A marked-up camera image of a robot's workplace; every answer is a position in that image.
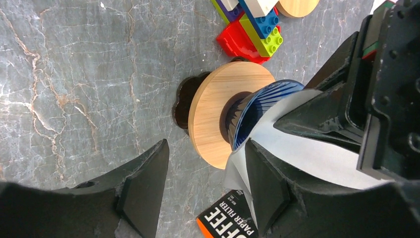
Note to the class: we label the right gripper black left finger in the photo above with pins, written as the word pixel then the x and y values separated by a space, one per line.
pixel 132 193

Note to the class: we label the white paper coffee filter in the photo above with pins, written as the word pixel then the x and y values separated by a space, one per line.
pixel 323 160

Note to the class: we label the colourful toy block pile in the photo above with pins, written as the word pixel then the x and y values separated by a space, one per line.
pixel 252 29

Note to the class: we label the blue ribbed dripper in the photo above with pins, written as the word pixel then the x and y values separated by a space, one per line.
pixel 245 112

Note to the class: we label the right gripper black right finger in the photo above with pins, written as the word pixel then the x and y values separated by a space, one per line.
pixel 290 203

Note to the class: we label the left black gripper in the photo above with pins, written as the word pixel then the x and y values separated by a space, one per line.
pixel 376 113

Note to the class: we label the orange coffee filter box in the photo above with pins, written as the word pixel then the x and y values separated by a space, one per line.
pixel 229 217

